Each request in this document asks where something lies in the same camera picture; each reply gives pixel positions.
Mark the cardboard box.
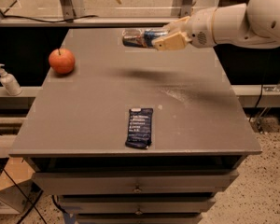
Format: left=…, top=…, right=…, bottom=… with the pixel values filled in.
left=0, top=158, right=35, bottom=215

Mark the black floor cable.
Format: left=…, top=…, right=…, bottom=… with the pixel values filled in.
left=0, top=147, right=49, bottom=224

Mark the grey drawer cabinet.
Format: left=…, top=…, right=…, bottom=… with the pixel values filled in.
left=11, top=29, right=261, bottom=224

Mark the black cable on ledge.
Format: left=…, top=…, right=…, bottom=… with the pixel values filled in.
left=3, top=14, right=99, bottom=24

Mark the red apple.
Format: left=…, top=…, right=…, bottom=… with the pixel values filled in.
left=49, top=49, right=76, bottom=75

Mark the blue rxbar wrapper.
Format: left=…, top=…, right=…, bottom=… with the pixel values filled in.
left=125, top=108, right=153, bottom=149

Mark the red bull can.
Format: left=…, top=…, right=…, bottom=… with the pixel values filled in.
left=122, top=28, right=168, bottom=48

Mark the white pump bottle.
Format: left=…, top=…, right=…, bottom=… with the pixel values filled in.
left=0, top=63, right=21, bottom=96

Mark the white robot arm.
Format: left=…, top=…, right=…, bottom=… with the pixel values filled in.
left=152, top=0, right=280, bottom=50

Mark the grey metal bracket left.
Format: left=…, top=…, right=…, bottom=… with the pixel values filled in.
left=60, top=0, right=75, bottom=21

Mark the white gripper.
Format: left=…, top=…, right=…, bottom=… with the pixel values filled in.
left=152, top=7, right=217, bottom=51

